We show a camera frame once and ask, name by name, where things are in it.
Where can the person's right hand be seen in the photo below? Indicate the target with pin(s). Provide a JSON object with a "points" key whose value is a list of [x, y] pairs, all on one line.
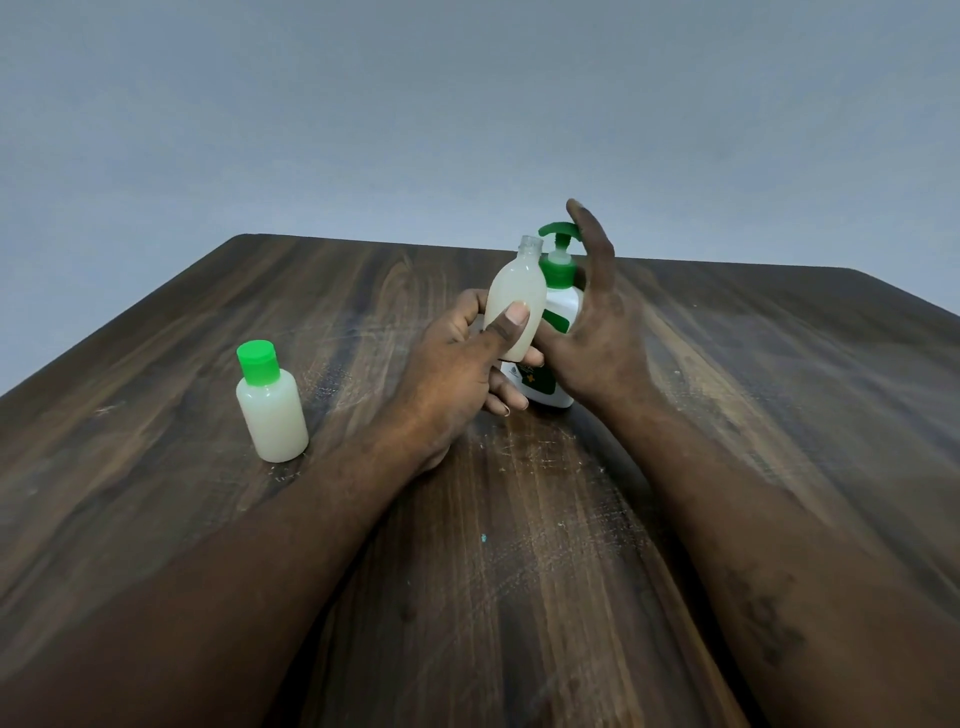
{"points": [[600, 345]]}

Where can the person's left hand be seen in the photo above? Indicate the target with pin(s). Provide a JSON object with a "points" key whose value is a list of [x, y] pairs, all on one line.
{"points": [[442, 382]]}

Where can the white hand sanitizer pump bottle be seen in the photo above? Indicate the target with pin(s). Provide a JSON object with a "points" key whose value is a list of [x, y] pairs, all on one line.
{"points": [[559, 277]]}

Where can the small clear bottle white cap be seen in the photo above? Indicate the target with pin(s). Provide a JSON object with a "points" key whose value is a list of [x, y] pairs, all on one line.
{"points": [[517, 300]]}

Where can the small clear bottle green-capped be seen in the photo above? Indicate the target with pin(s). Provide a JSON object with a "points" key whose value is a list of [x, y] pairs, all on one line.
{"points": [[272, 420]]}

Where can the green bottle cap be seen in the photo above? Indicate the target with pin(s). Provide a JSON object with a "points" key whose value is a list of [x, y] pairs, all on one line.
{"points": [[258, 362]]}

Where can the person's right forearm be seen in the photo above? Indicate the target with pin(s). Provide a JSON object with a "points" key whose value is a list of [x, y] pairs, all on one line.
{"points": [[795, 562]]}

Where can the person's left forearm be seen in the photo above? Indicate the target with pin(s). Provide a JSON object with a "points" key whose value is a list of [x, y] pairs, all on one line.
{"points": [[202, 577]]}

